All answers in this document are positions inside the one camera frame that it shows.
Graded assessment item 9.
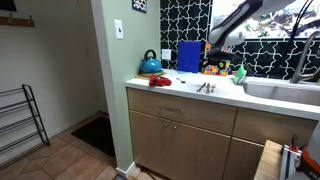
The grey sink faucet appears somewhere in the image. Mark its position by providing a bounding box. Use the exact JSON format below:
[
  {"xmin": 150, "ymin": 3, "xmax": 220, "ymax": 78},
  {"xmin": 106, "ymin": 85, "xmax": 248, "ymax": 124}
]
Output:
[{"xmin": 289, "ymin": 30, "xmax": 320, "ymax": 84}]

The steel kitchen sink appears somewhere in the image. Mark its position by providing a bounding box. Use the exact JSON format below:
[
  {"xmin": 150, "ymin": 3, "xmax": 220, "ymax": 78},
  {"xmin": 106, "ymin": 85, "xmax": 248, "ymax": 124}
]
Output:
[{"xmin": 242, "ymin": 81, "xmax": 320, "ymax": 107}]

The dark door mat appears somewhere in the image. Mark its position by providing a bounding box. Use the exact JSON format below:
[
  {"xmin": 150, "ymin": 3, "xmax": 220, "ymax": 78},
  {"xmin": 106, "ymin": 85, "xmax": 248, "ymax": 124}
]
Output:
[{"xmin": 70, "ymin": 115, "xmax": 117, "ymax": 158}]

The teal kettle with black handle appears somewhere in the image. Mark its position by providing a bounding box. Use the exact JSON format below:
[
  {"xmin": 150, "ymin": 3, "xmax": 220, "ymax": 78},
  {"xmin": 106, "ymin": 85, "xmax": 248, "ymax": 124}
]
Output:
[{"xmin": 138, "ymin": 49, "xmax": 164, "ymax": 75}]

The black metal shoe rack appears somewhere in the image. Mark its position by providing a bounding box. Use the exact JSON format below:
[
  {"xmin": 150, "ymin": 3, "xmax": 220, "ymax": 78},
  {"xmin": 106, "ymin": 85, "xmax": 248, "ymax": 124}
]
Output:
[{"xmin": 0, "ymin": 83, "xmax": 51, "ymax": 158}]

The aluminium mounting rail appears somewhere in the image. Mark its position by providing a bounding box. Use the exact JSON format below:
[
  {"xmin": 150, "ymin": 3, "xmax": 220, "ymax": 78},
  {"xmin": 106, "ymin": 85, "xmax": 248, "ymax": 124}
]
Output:
[{"xmin": 279, "ymin": 134, "xmax": 303, "ymax": 180}]

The wooden trivet board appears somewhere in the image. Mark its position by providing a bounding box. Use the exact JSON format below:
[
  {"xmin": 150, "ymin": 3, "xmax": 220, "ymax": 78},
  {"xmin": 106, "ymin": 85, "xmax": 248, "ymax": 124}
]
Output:
[{"xmin": 135, "ymin": 70, "xmax": 168, "ymax": 80}]

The white light switch plate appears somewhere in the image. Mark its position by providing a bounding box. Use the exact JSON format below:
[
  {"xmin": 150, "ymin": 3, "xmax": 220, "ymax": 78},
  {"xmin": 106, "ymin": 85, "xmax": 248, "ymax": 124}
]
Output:
[{"xmin": 114, "ymin": 19, "xmax": 125, "ymax": 41}]

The dark framed picture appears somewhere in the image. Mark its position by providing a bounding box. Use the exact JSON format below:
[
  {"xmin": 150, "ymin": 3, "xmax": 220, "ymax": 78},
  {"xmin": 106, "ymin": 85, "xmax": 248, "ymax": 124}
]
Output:
[{"xmin": 0, "ymin": 0, "xmax": 18, "ymax": 13}]

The metal drawer handle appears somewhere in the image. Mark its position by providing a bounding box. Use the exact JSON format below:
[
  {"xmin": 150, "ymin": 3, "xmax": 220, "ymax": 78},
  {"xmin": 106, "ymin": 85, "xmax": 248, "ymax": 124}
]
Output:
[{"xmin": 158, "ymin": 105, "xmax": 185, "ymax": 114}]

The green dish sponge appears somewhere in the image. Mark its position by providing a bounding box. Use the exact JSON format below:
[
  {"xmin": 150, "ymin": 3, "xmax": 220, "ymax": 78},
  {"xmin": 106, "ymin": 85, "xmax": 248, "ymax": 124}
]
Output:
[{"xmin": 233, "ymin": 64, "xmax": 248, "ymax": 86}]

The white wall outlet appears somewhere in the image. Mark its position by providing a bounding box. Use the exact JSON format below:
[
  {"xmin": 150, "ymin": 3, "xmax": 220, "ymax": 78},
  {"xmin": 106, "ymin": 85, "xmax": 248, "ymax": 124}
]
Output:
[{"xmin": 161, "ymin": 48, "xmax": 172, "ymax": 61}]

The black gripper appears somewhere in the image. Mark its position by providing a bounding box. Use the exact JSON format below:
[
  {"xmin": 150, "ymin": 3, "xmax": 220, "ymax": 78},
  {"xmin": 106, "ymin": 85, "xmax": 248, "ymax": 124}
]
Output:
[{"xmin": 206, "ymin": 48, "xmax": 234, "ymax": 69}]

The light wooden block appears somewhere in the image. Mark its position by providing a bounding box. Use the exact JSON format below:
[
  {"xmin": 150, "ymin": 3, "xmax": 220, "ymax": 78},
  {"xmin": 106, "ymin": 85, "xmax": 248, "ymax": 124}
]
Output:
[{"xmin": 253, "ymin": 139, "xmax": 284, "ymax": 180}]

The patterned wall picture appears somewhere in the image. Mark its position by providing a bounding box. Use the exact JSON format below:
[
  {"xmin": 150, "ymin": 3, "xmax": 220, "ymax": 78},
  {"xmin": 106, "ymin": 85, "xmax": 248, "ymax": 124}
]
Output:
[{"xmin": 131, "ymin": 0, "xmax": 148, "ymax": 14}]

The wooden coat hook rail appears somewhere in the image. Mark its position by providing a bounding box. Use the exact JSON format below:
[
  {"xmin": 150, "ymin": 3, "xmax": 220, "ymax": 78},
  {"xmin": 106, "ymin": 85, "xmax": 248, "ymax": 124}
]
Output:
[{"xmin": 0, "ymin": 15, "xmax": 36, "ymax": 28}]

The wooden kitchen base cabinet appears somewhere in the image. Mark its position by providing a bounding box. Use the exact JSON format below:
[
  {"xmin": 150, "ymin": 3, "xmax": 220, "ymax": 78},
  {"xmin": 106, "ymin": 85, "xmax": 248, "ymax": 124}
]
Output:
[{"xmin": 126, "ymin": 87, "xmax": 319, "ymax": 180}]

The red cloth oven mitt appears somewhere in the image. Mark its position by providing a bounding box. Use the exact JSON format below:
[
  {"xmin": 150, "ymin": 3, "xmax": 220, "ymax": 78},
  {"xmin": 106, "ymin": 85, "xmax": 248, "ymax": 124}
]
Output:
[{"xmin": 148, "ymin": 74, "xmax": 172, "ymax": 88}]

